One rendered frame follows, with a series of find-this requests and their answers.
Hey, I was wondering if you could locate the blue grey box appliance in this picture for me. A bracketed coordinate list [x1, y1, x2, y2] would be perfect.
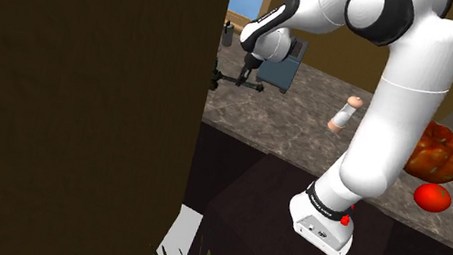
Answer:
[253, 32, 311, 98]

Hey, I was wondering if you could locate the grey cup with black utensil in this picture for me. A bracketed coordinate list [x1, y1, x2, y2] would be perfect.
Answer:
[219, 19, 237, 48]

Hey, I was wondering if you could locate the pink and white grinder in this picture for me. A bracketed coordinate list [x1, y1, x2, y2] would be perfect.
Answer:
[326, 92, 364, 137]

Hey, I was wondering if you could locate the dark robot stand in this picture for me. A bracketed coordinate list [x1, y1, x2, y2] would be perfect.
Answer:
[187, 143, 404, 255]

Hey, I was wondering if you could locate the tall dark brown cabinet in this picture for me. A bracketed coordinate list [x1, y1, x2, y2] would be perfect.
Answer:
[0, 0, 234, 255]

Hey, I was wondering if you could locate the red tomato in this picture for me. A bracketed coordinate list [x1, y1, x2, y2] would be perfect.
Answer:
[410, 181, 453, 217]

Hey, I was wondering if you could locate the black long-handled tool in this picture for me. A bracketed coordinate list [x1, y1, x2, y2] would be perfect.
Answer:
[207, 58, 269, 101]

